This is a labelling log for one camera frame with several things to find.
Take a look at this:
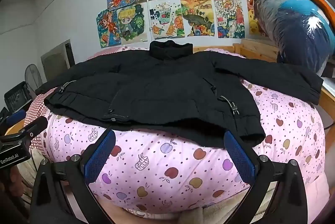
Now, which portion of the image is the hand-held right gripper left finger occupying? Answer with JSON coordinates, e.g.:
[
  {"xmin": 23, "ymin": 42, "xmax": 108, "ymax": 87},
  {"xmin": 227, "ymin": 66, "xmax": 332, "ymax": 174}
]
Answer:
[{"xmin": 30, "ymin": 129, "xmax": 117, "ymax": 224}]

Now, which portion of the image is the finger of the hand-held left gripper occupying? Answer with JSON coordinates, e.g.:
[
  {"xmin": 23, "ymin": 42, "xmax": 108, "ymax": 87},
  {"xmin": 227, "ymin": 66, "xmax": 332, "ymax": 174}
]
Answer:
[
  {"xmin": 0, "ymin": 110, "xmax": 27, "ymax": 133},
  {"xmin": 18, "ymin": 116, "xmax": 49, "ymax": 142}
]

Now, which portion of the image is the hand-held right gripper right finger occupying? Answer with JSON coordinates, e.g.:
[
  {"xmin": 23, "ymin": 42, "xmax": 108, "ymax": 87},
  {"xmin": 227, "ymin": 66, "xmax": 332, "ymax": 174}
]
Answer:
[{"xmin": 223, "ymin": 130, "xmax": 308, "ymax": 224}]

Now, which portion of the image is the black padded jacket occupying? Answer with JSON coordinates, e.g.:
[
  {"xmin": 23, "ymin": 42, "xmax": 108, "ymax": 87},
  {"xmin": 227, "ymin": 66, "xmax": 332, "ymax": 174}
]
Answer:
[{"xmin": 35, "ymin": 40, "xmax": 323, "ymax": 149}]

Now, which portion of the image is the black plastic crate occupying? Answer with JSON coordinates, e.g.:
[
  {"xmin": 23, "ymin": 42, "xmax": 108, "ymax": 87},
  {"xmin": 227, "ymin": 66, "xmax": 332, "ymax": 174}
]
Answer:
[{"xmin": 4, "ymin": 81, "xmax": 33, "ymax": 113}]

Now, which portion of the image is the standing electric fan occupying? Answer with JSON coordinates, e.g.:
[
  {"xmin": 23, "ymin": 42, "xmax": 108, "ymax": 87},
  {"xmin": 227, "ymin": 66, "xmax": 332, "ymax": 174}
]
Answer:
[{"xmin": 25, "ymin": 64, "xmax": 44, "ymax": 99}]

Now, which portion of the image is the beige fleece cloth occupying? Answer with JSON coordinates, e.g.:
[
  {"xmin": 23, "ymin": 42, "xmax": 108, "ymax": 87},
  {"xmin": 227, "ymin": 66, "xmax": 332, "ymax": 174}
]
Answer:
[{"xmin": 16, "ymin": 155, "xmax": 278, "ymax": 224}]

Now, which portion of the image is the pink apple printed quilt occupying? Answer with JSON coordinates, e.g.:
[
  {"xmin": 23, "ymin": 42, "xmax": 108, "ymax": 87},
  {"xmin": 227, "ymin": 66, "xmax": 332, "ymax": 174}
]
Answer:
[{"xmin": 43, "ymin": 47, "xmax": 329, "ymax": 218}]

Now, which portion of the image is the clear plastic bag of bedding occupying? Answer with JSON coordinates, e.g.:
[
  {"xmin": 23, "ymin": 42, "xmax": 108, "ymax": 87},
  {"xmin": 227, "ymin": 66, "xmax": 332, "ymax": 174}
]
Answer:
[{"xmin": 253, "ymin": 0, "xmax": 335, "ymax": 76}]

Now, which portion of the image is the grey wall cabinet door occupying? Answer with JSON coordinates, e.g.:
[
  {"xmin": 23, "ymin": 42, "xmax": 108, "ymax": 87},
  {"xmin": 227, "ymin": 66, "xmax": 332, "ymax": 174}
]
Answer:
[{"xmin": 40, "ymin": 40, "xmax": 75, "ymax": 82}]

